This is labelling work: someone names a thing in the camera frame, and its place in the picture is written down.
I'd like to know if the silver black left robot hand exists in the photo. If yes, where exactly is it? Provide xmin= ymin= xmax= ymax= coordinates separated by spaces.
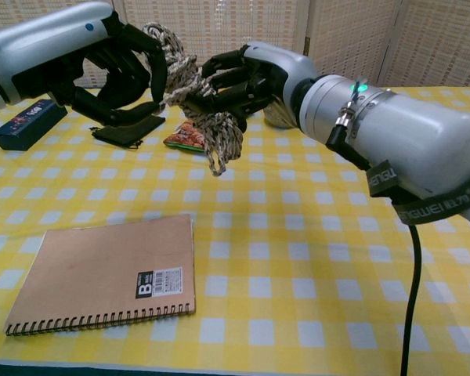
xmin=0 ymin=2 xmax=168 ymax=127

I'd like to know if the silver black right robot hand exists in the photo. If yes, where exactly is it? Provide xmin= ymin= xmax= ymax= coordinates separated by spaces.
xmin=182 ymin=42 xmax=318 ymax=126

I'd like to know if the white brown speckled braided rope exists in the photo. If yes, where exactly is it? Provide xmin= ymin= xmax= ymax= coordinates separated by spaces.
xmin=143 ymin=22 xmax=246 ymax=177

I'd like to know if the clear jar with black lid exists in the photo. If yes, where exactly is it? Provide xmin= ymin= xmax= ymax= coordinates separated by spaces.
xmin=264 ymin=102 xmax=295 ymax=129

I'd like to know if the woven folding screen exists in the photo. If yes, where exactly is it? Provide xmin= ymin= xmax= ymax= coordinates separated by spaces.
xmin=0 ymin=0 xmax=470 ymax=89

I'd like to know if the dark blue rectangular box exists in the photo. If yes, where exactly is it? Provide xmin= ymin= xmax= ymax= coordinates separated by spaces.
xmin=0 ymin=98 xmax=69 ymax=152

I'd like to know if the green orange snack bag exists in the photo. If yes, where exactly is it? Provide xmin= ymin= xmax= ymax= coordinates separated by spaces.
xmin=163 ymin=120 xmax=207 ymax=153

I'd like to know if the yellow white checked tablecloth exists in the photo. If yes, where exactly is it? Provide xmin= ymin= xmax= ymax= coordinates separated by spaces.
xmin=0 ymin=84 xmax=470 ymax=371

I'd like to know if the kraft cover spiral notebook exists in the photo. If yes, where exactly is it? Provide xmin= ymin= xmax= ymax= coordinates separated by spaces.
xmin=3 ymin=213 xmax=197 ymax=338

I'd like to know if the black drawstring pouch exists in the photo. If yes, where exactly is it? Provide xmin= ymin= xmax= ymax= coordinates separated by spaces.
xmin=89 ymin=115 xmax=167 ymax=151

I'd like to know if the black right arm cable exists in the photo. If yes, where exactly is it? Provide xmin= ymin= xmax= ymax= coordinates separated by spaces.
xmin=324 ymin=117 xmax=423 ymax=376

